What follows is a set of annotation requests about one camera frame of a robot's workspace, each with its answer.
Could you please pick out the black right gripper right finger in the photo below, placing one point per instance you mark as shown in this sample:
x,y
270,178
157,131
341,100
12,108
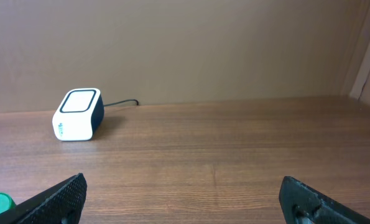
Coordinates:
x,y
303,204

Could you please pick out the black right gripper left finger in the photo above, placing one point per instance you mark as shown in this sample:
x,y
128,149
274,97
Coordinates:
x,y
62,203

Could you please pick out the white barcode scanner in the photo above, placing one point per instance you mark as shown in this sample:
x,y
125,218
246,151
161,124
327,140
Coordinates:
x,y
79,115

